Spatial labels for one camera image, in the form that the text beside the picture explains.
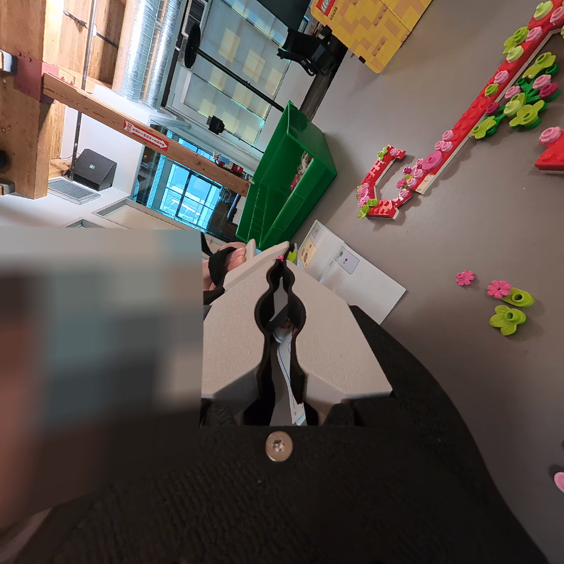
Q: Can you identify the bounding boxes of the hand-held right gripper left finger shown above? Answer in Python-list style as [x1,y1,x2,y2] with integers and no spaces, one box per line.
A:
[202,260,283,426]

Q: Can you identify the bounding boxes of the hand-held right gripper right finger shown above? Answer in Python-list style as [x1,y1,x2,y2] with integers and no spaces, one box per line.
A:
[281,261,394,426]

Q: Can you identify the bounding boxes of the red curved lego build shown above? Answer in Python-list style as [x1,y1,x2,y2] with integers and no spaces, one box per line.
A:
[356,145,408,219]

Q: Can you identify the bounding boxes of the lime lego leaf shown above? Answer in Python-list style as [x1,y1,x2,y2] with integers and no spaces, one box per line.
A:
[502,288,535,308]
[488,305,528,337]

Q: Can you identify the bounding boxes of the yellow lego box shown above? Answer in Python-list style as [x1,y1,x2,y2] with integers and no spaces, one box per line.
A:
[310,0,433,74]

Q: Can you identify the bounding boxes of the long red lego bar build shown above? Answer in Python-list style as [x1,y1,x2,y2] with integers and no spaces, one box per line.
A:
[399,0,564,195]

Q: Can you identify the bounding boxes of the red lego block with flower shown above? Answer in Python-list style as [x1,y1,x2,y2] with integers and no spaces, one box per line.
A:
[534,126,564,175]

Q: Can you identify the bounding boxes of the person's left hand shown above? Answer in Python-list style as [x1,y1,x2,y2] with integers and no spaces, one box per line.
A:
[203,248,248,292]

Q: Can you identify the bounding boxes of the green plastic crate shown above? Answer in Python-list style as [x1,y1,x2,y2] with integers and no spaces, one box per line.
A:
[235,100,338,252]

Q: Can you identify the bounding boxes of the white instruction booklet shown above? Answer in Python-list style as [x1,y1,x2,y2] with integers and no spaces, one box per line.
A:
[269,219,407,426]

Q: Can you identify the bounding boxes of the wooden beam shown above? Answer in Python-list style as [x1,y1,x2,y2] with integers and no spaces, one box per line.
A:
[42,73,253,197]

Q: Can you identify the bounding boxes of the frosted window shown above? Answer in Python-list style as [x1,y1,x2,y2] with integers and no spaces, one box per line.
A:
[165,0,292,147]

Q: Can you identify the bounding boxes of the red arrow sign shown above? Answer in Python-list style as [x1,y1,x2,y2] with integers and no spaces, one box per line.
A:
[123,119,171,151]

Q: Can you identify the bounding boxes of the black rod with disc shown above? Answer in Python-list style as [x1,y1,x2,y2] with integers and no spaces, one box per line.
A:
[184,23,286,113]

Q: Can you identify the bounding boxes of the black speaker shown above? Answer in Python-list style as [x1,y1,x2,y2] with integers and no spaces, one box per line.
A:
[72,148,118,191]

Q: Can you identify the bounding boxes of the white vent grille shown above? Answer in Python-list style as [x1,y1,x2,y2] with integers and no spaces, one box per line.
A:
[47,176,101,206]

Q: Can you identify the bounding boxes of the lime and pink flower bunch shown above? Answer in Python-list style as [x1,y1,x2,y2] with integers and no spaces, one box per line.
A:
[471,51,560,140]

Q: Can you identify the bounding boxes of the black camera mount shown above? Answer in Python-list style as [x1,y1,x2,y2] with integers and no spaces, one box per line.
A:
[277,26,350,76]

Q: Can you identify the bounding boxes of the metal duct pipe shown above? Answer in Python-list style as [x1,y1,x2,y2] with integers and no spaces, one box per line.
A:
[119,0,183,109]

